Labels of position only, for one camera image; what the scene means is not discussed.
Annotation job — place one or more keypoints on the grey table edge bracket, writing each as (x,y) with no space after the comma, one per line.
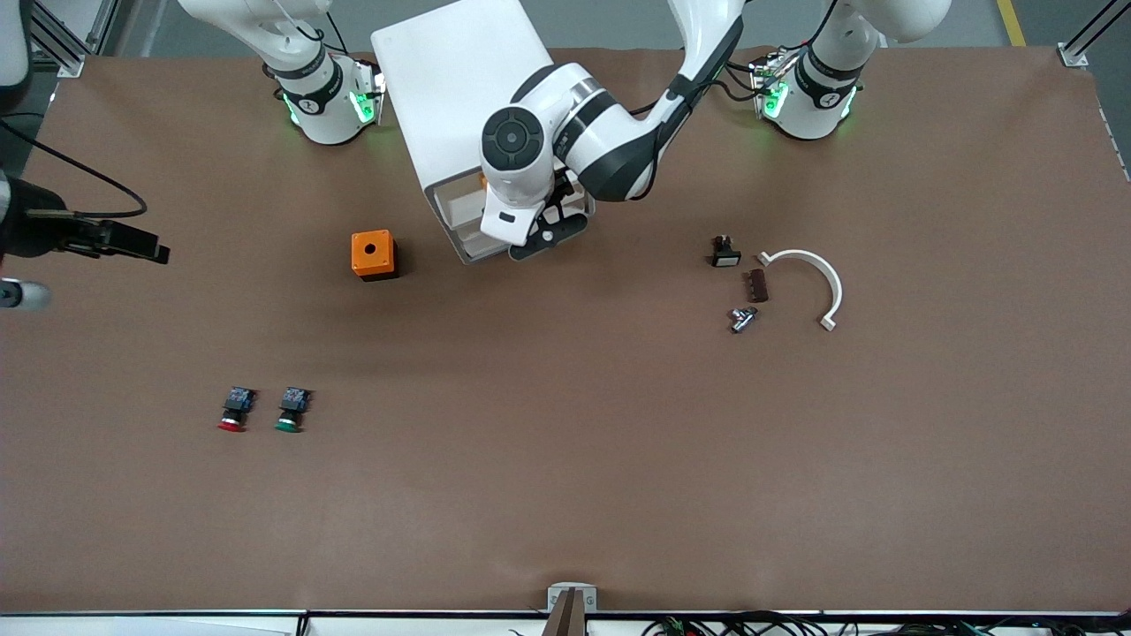
(557,594)

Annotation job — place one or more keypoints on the red push button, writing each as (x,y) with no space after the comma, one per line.
(236,411)

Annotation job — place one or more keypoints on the black switch with white face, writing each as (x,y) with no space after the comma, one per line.
(726,256)

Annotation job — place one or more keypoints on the aluminium frame profile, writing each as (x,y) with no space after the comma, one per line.
(62,40)
(1082,44)

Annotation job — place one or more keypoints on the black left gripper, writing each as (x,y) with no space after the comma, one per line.
(565,188)

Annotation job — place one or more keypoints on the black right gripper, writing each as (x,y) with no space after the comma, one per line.
(34,232)

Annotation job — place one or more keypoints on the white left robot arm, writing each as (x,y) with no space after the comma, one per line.
(610,141)

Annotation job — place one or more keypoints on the orange button enclosure box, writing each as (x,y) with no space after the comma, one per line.
(373,253)

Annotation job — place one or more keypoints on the white curved plastic bracket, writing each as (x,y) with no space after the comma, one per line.
(832,283)

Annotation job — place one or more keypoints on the brown table mat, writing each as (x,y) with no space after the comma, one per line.
(565,442)

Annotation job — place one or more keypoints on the silver metal fitting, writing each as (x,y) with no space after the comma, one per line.
(744,319)

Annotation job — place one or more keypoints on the brown terminal block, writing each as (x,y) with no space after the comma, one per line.
(759,287)

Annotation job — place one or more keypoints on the green push button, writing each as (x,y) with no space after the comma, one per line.
(292,411)

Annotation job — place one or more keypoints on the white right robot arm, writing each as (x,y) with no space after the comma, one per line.
(318,106)

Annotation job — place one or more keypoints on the dark camera stand post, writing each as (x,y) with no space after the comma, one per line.
(567,618)

